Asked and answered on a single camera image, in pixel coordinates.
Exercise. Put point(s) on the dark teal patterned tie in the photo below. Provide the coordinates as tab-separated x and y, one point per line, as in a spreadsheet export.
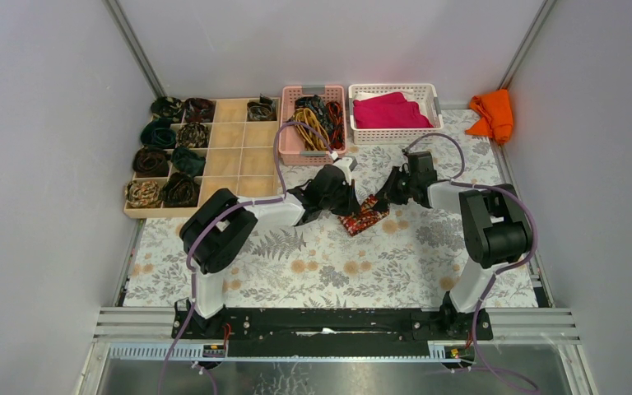
314	103

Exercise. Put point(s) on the rolled dark green tie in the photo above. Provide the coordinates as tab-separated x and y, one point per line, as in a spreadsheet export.
188	161

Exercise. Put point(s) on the orange black tie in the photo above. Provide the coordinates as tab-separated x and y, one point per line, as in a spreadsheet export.
336	134

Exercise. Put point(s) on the rolled dark red tie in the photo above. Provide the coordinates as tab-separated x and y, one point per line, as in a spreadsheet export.
199	110

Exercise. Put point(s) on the white plastic basket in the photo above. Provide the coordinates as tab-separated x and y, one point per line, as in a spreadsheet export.
424	94

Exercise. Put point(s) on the rolled black brown tie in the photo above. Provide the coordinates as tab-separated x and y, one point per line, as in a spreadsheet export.
181	190

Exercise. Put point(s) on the white floral table mat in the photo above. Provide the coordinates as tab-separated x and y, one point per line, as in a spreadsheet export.
407	260

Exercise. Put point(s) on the wooden compartment tray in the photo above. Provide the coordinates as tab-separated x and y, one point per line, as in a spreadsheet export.
238	154

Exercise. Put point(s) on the yellow patterned tie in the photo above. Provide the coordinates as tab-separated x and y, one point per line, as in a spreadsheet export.
313	134

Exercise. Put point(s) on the rolled brown dotted tie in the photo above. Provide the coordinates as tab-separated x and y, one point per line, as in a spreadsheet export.
193	135

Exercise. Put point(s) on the orange cloth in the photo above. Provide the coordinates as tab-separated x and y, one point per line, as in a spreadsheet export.
496	116

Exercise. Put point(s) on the rolled tan patterned tie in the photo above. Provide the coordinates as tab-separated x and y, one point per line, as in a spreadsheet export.
143	194

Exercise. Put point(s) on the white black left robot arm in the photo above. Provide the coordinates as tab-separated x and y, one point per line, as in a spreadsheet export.
214	235

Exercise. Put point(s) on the rolled teal tie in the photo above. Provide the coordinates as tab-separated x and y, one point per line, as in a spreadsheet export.
159	134

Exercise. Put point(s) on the magenta folded cloth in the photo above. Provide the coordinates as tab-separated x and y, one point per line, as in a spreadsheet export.
389	111

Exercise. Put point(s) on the rolled grey striped tie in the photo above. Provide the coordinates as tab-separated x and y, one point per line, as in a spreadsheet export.
262	110

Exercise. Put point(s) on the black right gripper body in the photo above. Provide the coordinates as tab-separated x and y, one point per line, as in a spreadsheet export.
399	187

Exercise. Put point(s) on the pink plastic basket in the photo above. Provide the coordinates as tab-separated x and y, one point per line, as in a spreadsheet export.
291	146

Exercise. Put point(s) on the rolled dark brown tie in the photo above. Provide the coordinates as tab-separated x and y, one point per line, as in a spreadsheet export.
151	162

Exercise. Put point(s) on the red checkered patterned tie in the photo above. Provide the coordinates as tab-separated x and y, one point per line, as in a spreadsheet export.
372	211

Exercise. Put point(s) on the rolled camouflage tie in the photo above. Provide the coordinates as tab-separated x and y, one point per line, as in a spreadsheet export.
168	107

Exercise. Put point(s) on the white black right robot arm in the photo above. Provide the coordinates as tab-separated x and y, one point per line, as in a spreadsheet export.
497	231

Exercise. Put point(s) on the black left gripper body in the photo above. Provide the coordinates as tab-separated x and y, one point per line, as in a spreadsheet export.
342	195

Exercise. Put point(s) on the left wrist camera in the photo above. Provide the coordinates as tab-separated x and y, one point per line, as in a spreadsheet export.
346	164

